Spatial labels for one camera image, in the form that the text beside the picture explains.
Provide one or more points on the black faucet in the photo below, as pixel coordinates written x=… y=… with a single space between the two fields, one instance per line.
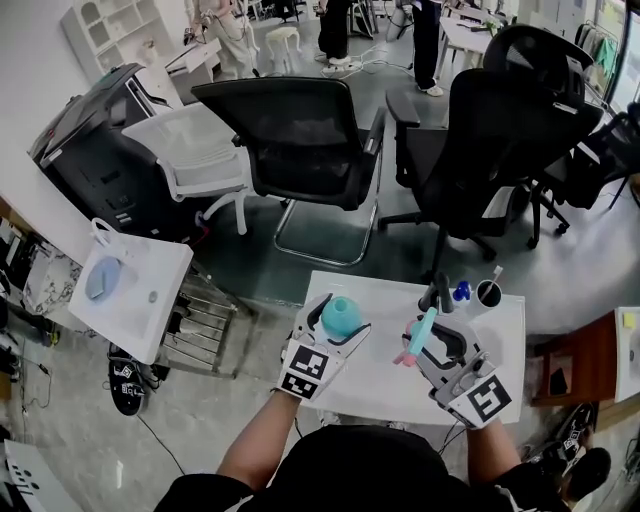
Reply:
x=440 y=292

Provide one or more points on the white power strip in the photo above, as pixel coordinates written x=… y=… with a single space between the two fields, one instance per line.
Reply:
x=340 y=70

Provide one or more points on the clothes rack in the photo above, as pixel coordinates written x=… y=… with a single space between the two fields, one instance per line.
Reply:
x=605 y=52

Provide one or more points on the person's right forearm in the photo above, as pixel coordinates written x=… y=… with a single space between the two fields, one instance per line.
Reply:
x=492 y=447

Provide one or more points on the marble patterned counter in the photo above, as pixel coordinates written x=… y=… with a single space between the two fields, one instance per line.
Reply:
x=52 y=282

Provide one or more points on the black round device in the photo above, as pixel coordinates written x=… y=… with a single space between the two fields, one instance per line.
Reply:
x=575 y=435
x=127 y=387

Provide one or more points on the blue plate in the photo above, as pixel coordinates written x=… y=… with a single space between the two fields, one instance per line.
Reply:
x=103 y=277

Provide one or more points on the white toothbrush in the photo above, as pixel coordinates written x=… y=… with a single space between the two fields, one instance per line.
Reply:
x=496 y=274

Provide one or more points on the black office printer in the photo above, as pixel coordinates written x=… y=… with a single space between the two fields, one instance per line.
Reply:
x=90 y=150

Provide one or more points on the small white desk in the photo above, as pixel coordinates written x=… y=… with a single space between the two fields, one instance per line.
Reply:
x=192 y=57

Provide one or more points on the black mesh sled-base chair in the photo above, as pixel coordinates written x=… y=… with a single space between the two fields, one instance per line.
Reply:
x=295 y=145

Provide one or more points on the person's black shoe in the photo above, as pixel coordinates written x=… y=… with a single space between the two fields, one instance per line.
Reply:
x=590 y=472

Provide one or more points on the white mesh chair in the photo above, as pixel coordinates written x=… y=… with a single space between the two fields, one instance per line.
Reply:
x=200 y=160

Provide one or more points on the black headrest office chair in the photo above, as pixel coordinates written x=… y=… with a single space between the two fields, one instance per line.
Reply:
x=495 y=145

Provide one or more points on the white dotted panel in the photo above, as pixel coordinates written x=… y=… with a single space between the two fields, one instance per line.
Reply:
x=30 y=480

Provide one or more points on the white cup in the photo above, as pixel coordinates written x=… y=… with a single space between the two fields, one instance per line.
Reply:
x=488 y=294

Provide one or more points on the white stool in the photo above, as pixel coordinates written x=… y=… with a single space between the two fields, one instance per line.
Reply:
x=281 y=37

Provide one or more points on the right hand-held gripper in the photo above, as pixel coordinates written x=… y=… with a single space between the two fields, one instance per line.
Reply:
x=482 y=400

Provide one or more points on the person's black shirt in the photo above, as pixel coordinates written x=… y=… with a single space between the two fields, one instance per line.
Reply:
x=360 y=470

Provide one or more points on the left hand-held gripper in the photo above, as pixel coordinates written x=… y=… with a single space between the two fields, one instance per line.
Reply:
x=307 y=370

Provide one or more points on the yellow sponge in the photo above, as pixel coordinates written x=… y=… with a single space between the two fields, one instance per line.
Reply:
x=631 y=320

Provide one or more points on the person's left forearm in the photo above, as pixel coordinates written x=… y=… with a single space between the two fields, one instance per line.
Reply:
x=257 y=440

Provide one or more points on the metal rack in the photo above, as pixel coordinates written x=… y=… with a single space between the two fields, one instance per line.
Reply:
x=205 y=325

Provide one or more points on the black swivel office chair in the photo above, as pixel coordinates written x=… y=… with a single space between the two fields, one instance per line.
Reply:
x=590 y=170

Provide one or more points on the white faucet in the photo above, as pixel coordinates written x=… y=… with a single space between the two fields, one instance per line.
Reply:
x=100 y=229

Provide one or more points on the white sink basin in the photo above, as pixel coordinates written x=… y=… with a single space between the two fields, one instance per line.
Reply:
x=627 y=370
x=385 y=380
x=145 y=300

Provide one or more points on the brown wooden cabinet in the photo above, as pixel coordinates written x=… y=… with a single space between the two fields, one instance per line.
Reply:
x=590 y=360

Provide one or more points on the white arched shelf cabinet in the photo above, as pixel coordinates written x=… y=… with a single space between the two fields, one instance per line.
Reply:
x=120 y=25

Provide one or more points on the white table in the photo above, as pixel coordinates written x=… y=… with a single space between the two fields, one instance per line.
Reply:
x=465 y=40

